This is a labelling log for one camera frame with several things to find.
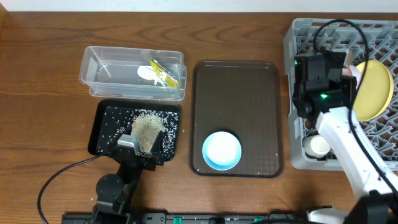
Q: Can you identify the yellow plate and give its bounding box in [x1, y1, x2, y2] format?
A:
[353, 60, 394, 121]

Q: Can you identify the crumpled white tissue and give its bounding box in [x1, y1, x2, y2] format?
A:
[137, 65, 167, 86]

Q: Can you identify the grey dishwasher rack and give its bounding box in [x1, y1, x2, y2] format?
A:
[283, 18, 397, 170]

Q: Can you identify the black waste tray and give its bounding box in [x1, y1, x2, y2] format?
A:
[88, 100, 180, 161]

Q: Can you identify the blue bowl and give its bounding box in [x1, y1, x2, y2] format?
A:
[202, 131, 242, 171]

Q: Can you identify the clear plastic bin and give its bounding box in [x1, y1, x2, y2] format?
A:
[80, 46, 187, 101]

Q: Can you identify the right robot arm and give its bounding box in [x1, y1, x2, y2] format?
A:
[292, 52, 397, 223]

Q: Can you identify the pink bowl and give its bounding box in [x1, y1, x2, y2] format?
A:
[342, 65, 362, 89]

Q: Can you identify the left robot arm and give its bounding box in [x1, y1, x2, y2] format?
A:
[90, 131, 165, 224]

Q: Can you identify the brown serving tray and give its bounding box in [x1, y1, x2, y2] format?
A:
[189, 61, 284, 178]

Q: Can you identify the pile of rice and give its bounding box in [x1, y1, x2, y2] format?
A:
[131, 113, 167, 155]

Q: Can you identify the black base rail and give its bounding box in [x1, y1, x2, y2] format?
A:
[61, 213, 307, 224]

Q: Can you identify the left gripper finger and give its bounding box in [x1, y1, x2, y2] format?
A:
[117, 134, 132, 146]
[150, 131, 163, 157]

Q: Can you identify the white cup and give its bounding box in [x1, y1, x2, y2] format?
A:
[303, 135, 331, 159]

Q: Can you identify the green yellow snack wrapper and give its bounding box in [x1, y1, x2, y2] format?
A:
[150, 59, 179, 88]

